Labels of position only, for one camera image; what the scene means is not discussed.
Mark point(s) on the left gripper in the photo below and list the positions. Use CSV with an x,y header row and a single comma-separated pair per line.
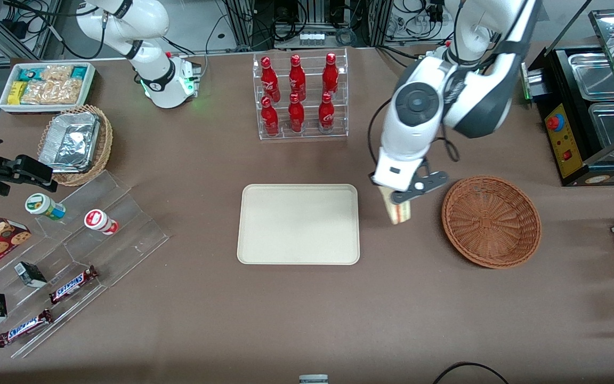
x,y
371,175

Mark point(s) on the triangular sandwich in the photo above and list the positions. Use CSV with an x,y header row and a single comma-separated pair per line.
x,y
400,214

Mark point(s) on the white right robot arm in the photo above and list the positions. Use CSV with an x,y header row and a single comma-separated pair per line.
x,y
155,74

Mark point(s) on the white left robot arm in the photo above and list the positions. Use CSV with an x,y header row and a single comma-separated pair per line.
x,y
408,136

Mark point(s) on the aluminium foil tray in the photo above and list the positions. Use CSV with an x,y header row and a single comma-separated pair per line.
x,y
70,141

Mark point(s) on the brown round wicker basket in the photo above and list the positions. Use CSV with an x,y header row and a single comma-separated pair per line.
x,y
491,224

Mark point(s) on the tan wicker basket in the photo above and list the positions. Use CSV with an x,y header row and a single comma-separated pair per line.
x,y
105,144

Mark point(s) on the cream plastic serving tray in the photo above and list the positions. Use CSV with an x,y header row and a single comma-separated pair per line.
x,y
298,224

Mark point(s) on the green white yogurt cup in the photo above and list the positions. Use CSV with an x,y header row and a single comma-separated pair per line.
x,y
45,206

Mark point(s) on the yellow snack pack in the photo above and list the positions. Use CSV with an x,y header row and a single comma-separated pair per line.
x,y
17,93

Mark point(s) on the clear rice cracker pack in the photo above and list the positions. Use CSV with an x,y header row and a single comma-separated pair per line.
x,y
39,92
70,90
56,72

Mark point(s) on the red white yogurt cup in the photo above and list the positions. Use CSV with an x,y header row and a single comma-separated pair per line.
x,y
101,222

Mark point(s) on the clear acrylic bottle rack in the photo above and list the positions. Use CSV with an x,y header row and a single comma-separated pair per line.
x,y
309,133

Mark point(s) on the red cola bottle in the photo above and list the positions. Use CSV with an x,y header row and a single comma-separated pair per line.
x,y
326,113
297,79
269,80
296,115
330,76
269,118

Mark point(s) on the white plastic snack bin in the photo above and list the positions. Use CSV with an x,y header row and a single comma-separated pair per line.
x,y
89,85

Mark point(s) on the brown snickers bar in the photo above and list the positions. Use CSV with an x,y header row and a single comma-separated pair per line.
x,y
72,285
24,328

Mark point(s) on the clear acrylic stepped stand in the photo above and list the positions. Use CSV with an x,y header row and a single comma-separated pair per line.
x,y
126,229

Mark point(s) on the small teal snack pack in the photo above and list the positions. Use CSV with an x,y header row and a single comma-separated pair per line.
x,y
79,72

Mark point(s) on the red round knob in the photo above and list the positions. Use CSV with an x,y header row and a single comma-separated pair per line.
x,y
555,122

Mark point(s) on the black food warmer appliance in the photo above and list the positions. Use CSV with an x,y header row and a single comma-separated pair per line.
x,y
568,144

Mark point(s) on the white power strip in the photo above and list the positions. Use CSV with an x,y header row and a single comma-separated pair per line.
x,y
311,38

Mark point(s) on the grey box at edge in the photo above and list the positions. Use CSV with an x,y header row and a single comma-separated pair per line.
x,y
313,379

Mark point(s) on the aluminium frame post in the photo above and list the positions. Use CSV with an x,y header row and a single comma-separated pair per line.
x,y
243,24
380,21

